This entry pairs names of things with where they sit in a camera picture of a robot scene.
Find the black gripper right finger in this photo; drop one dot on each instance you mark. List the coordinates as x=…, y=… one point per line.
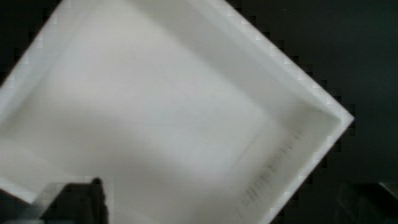
x=366, y=203

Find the white front drawer box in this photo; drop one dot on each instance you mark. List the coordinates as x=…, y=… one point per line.
x=156, y=101

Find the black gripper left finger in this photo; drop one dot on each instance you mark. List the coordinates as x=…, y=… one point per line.
x=78, y=206

